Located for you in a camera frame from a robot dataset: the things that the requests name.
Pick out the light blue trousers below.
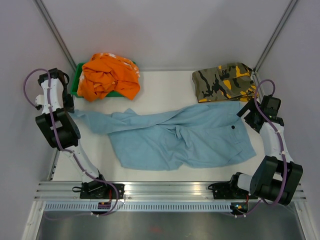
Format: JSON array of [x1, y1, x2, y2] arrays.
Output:
[[71, 101, 256, 171]]

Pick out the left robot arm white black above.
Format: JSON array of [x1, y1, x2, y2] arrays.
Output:
[[35, 68, 112, 199]]

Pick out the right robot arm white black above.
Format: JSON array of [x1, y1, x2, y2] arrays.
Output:
[[227, 95, 303, 206]]

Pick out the camouflage folded trousers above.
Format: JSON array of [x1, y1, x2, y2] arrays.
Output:
[[192, 62, 256, 103]]

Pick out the orange trousers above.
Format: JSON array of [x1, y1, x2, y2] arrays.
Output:
[[76, 52, 141, 102]]

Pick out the green plastic bin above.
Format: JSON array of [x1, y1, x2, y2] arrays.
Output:
[[70, 62, 124, 98]]

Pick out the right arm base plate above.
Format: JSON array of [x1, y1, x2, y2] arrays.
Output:
[[208, 182, 257, 200]]

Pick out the left aluminium frame post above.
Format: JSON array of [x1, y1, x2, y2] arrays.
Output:
[[33, 0, 77, 73]]

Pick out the aluminium frame post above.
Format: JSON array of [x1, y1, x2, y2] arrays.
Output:
[[253, 0, 299, 73], [33, 0, 77, 73]]

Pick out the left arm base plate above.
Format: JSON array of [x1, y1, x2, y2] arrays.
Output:
[[72, 182, 125, 200]]

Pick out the aluminium front rail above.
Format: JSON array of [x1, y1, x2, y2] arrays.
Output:
[[34, 180, 307, 201]]

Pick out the right aluminium frame post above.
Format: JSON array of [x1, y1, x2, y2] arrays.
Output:
[[253, 0, 299, 73]]

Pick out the slotted cable duct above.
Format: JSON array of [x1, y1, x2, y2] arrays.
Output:
[[44, 201, 232, 213]]

